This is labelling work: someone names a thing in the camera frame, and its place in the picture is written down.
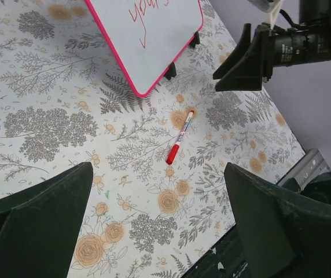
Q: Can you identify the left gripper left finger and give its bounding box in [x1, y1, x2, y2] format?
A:
[0, 162, 93, 277]

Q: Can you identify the black whiteboard foot left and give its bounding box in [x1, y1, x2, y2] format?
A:
[164, 62, 176, 81]

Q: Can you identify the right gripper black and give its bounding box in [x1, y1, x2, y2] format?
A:
[213, 23, 331, 92]

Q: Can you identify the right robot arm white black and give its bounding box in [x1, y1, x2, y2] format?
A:
[213, 0, 331, 92]

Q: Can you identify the red marker cap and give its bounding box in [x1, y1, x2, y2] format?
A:
[166, 144, 179, 165]

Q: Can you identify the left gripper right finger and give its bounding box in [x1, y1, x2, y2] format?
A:
[224, 163, 331, 277]

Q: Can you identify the pink framed whiteboard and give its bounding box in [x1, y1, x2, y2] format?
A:
[86, 0, 204, 97]

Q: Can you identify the white whiteboard marker pen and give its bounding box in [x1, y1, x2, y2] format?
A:
[175, 110, 194, 146]

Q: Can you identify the aluminium frame rail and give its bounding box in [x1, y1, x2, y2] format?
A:
[277, 148, 330, 189]

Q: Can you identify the black whiteboard foot right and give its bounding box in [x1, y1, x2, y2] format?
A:
[188, 31, 200, 49]

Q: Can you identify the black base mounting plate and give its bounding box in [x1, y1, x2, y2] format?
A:
[182, 226, 252, 278]

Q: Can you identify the floral table mat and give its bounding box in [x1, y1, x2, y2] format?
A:
[0, 1, 304, 277]

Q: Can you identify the black whiteboard foot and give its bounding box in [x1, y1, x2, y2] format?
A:
[188, 31, 200, 49]
[164, 62, 176, 81]

